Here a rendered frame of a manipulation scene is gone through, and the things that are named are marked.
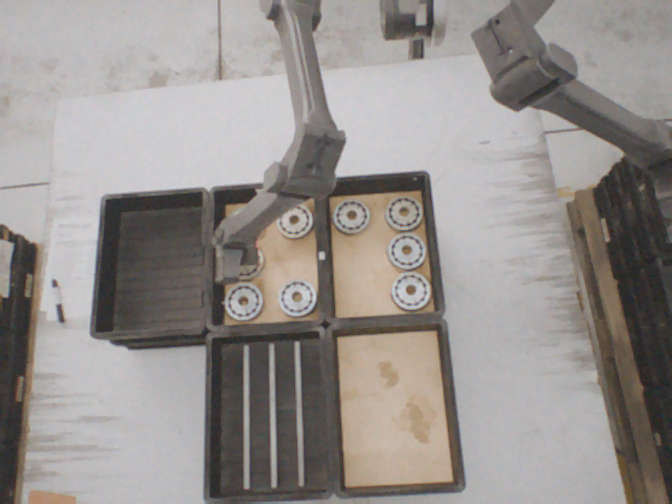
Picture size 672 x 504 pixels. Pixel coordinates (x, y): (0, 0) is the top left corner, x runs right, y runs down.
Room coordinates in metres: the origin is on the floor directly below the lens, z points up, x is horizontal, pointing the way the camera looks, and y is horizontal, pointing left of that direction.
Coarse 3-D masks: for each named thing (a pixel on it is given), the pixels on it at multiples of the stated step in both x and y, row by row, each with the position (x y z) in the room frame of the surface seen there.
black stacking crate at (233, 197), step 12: (216, 192) 0.69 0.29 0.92; (228, 192) 0.69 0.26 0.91; (240, 192) 0.68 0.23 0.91; (252, 192) 0.68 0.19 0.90; (216, 204) 0.66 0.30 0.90; (228, 204) 0.69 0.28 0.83; (216, 216) 0.63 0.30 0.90; (216, 228) 0.59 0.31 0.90; (216, 288) 0.43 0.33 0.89; (216, 300) 0.40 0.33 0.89; (216, 312) 0.37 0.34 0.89; (216, 324) 0.34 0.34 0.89; (324, 324) 0.29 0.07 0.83
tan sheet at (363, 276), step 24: (408, 192) 0.62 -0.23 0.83; (336, 240) 0.52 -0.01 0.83; (360, 240) 0.51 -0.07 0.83; (384, 240) 0.49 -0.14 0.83; (336, 264) 0.45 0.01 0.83; (360, 264) 0.44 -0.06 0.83; (384, 264) 0.42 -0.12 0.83; (336, 288) 0.38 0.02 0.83; (360, 288) 0.37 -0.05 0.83; (384, 288) 0.36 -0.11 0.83; (408, 288) 0.35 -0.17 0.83; (336, 312) 0.32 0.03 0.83; (360, 312) 0.31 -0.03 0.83; (384, 312) 0.29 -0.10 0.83; (408, 312) 0.28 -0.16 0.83
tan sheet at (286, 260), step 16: (272, 224) 0.60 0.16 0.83; (272, 240) 0.55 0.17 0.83; (288, 240) 0.55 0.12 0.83; (304, 240) 0.54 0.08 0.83; (272, 256) 0.51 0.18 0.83; (288, 256) 0.50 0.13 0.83; (304, 256) 0.49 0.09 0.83; (272, 272) 0.46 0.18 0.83; (288, 272) 0.45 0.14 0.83; (304, 272) 0.45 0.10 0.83; (272, 288) 0.42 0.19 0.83; (272, 304) 0.37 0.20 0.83; (256, 320) 0.34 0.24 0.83; (272, 320) 0.33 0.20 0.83; (288, 320) 0.32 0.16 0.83
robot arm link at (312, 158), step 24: (264, 0) 0.80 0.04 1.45; (288, 0) 0.77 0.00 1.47; (288, 24) 0.71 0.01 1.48; (312, 24) 0.75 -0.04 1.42; (288, 48) 0.66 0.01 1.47; (312, 48) 0.65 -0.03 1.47; (288, 72) 0.62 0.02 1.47; (312, 72) 0.59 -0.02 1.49; (312, 96) 0.54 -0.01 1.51; (312, 120) 0.48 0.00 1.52; (312, 144) 0.44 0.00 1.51; (336, 144) 0.44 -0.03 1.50; (288, 168) 0.43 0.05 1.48; (312, 168) 0.42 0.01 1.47; (312, 192) 0.40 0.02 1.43
